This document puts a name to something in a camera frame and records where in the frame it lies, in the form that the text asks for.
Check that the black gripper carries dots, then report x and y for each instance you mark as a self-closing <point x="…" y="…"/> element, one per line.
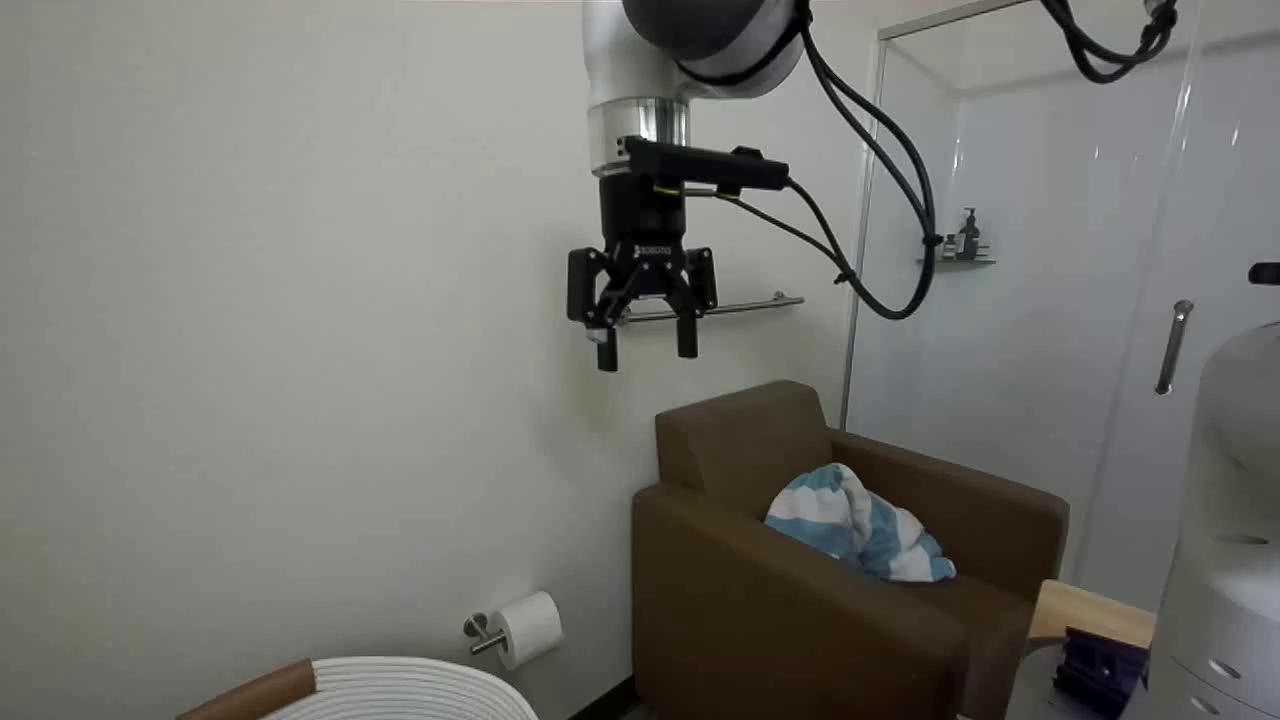
<point x="642" y="215"/>

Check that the small dark bottle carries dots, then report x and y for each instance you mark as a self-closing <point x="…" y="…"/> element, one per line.
<point x="970" y="233"/>

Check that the light wooden side table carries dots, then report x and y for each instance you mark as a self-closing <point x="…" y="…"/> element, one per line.
<point x="1087" y="612"/>

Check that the chrome toilet paper holder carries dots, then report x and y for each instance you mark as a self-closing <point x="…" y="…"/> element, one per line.
<point x="480" y="630"/>

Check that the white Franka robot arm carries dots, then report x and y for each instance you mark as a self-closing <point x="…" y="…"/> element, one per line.
<point x="642" y="54"/>

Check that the white toilet paper roll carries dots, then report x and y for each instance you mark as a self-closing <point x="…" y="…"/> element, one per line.
<point x="528" y="626"/>

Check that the purple object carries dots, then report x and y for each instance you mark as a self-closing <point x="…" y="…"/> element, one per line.
<point x="1103" y="675"/>

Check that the chrome towel bar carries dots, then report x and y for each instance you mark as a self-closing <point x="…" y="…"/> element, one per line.
<point x="762" y="309"/>

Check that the glass shower enclosure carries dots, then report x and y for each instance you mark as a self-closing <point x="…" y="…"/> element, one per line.
<point x="1040" y="332"/>

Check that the glass corner shower shelf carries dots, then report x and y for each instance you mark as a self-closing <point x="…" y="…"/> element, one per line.
<point x="963" y="260"/>

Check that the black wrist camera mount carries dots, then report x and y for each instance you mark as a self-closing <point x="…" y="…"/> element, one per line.
<point x="705" y="164"/>

